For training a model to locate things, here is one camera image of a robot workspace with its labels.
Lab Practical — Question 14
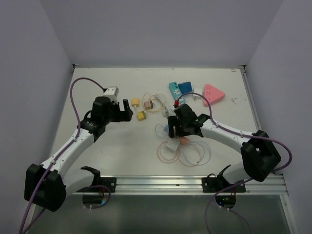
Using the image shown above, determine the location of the teal power strip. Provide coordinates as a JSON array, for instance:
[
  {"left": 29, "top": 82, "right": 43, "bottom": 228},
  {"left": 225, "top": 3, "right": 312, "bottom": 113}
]
[{"left": 168, "top": 82, "right": 182, "bottom": 100}]

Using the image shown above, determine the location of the dark blue plug adapter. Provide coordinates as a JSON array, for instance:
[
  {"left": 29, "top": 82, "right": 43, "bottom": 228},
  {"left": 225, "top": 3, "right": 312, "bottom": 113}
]
[{"left": 178, "top": 81, "right": 193, "bottom": 94}]

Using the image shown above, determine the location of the light blue thin cable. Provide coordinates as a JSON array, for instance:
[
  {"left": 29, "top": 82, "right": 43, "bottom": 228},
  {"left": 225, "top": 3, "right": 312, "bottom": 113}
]
[{"left": 155, "top": 123, "right": 169, "bottom": 138}]

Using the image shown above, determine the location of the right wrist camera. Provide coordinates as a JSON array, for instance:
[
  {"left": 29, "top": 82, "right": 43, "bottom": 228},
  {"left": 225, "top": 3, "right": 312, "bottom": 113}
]
[{"left": 174, "top": 100, "right": 180, "bottom": 108}]

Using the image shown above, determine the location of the yellow usb charger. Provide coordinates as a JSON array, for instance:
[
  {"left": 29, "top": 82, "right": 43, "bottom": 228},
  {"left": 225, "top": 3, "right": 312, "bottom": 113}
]
[{"left": 132, "top": 97, "right": 140, "bottom": 108}]

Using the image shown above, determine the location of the light blue charger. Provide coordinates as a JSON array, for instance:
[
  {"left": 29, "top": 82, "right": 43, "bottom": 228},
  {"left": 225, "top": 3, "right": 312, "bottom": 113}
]
[{"left": 163, "top": 124, "right": 169, "bottom": 133}]

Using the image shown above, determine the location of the pink triangular socket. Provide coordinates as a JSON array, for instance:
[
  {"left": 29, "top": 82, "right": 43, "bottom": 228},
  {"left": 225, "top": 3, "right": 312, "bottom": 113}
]
[{"left": 203, "top": 84, "right": 225, "bottom": 105}]

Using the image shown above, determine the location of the yellow thin cable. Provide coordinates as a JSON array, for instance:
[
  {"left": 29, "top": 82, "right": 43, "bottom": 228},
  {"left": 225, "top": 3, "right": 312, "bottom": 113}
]
[{"left": 141, "top": 92, "right": 166, "bottom": 113}]

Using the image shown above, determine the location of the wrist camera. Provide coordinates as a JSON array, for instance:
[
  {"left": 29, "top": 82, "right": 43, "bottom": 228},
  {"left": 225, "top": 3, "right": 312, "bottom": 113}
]
[
  {"left": 174, "top": 100, "right": 180, "bottom": 108},
  {"left": 103, "top": 86, "right": 119, "bottom": 103}
]

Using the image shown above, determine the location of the beige pink plug adapter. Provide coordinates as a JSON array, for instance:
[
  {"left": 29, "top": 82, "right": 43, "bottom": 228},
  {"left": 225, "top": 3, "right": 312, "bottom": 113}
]
[{"left": 143, "top": 100, "right": 154, "bottom": 110}]

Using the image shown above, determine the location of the white usb charger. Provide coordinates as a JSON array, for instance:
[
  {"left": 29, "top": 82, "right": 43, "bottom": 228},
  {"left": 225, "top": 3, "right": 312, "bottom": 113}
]
[{"left": 192, "top": 88, "right": 203, "bottom": 100}]

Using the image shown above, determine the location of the white power strip cable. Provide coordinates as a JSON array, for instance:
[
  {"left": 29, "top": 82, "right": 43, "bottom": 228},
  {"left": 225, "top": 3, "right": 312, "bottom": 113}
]
[{"left": 155, "top": 94, "right": 175, "bottom": 117}]

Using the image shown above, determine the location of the pink small charger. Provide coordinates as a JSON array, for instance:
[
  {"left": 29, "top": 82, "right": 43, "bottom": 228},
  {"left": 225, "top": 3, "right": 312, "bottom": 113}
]
[{"left": 179, "top": 137, "right": 190, "bottom": 145}]

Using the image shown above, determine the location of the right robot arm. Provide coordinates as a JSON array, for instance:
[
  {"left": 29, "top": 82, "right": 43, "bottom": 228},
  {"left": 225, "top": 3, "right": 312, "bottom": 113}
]
[{"left": 167, "top": 104, "right": 281, "bottom": 192}]

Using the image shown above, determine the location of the yellow plug adapter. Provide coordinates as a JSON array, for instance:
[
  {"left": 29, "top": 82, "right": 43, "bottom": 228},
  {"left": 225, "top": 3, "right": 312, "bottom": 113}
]
[{"left": 136, "top": 111, "right": 148, "bottom": 121}]

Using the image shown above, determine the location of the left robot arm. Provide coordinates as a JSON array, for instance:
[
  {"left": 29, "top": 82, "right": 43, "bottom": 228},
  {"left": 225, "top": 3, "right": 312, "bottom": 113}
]
[{"left": 24, "top": 97, "right": 133, "bottom": 212}]

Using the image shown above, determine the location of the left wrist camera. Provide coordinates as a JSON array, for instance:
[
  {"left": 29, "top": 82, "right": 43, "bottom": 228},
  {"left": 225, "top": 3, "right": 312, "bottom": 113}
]
[{"left": 103, "top": 86, "right": 119, "bottom": 103}]

